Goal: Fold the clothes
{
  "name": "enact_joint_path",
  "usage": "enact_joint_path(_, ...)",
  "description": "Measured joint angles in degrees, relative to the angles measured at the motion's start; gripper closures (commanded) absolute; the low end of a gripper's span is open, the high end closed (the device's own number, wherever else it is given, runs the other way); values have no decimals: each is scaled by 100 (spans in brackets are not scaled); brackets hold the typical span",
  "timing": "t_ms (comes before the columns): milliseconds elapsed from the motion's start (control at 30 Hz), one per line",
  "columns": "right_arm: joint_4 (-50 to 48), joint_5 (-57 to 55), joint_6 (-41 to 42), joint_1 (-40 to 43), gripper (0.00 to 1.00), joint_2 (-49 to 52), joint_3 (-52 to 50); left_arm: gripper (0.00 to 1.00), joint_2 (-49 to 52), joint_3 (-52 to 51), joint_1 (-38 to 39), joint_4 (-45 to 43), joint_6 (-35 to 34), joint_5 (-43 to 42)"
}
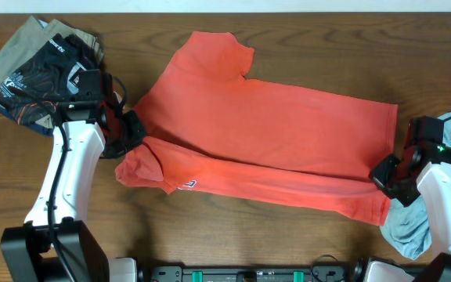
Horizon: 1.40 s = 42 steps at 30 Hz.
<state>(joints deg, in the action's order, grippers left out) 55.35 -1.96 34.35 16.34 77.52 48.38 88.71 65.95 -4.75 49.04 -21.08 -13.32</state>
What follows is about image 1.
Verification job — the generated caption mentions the red t-shirt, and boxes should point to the red t-shirt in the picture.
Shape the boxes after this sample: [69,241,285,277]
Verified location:
[115,31,397,226]

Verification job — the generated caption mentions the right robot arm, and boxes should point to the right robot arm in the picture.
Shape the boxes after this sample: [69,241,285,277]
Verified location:
[354,116,451,281]

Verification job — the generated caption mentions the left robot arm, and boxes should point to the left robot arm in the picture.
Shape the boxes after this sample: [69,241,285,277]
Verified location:
[0,69,146,281]

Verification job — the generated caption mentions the light blue t-shirt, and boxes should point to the light blue t-shirt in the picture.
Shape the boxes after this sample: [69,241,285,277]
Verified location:
[380,112,451,260]

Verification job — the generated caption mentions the navy folded garment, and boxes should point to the navy folded garment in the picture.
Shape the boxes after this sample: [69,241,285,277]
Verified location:
[0,107,52,136]

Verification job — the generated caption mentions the black patterned folded shirt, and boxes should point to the black patterned folded shirt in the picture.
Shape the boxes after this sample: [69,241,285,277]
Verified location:
[0,34,99,125]

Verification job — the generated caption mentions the khaki folded garment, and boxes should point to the khaki folded garment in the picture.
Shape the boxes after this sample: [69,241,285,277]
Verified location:
[0,15,105,131]

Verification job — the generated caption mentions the left black cable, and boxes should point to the left black cable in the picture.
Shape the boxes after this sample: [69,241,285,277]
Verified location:
[8,76,128,282]

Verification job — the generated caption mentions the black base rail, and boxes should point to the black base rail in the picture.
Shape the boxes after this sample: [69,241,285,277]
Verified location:
[149,264,362,282]

